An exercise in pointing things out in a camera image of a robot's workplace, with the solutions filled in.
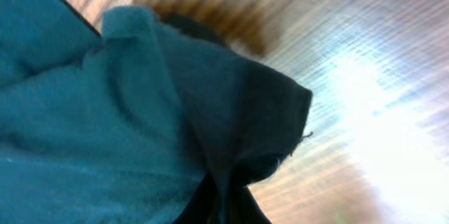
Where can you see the dark navy t-shirt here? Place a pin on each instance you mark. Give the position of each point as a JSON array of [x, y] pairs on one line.
[[147, 121]]

